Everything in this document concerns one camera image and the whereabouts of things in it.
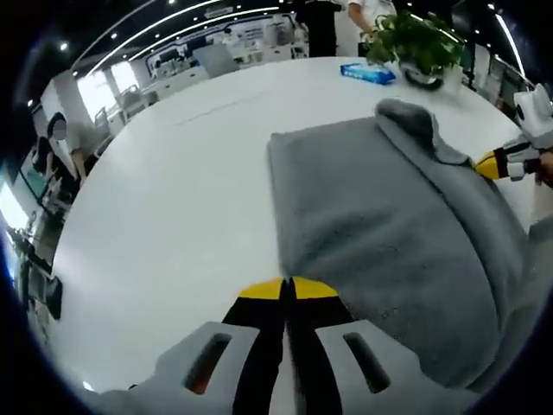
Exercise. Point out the grey towel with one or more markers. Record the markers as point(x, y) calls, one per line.
point(367, 207)

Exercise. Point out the person's right hand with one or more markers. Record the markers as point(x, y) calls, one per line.
point(546, 168)

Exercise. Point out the potted green plant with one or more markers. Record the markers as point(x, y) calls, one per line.
point(417, 41)

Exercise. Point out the blue wet wipes packet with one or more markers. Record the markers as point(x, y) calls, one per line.
point(367, 73)

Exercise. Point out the small black case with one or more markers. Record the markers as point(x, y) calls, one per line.
point(54, 298)

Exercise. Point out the grey office chair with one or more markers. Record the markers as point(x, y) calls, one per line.
point(216, 60)

